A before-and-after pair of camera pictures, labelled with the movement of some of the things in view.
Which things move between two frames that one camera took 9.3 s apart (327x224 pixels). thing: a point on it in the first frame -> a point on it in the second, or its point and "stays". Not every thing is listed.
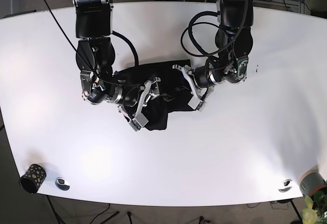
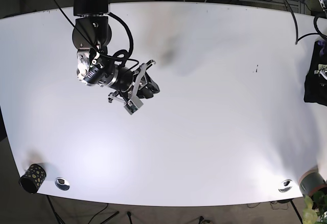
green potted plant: [316, 210] stays
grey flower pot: [311, 182] stays
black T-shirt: [176, 89] -> [316, 89]
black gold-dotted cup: [31, 180] stays
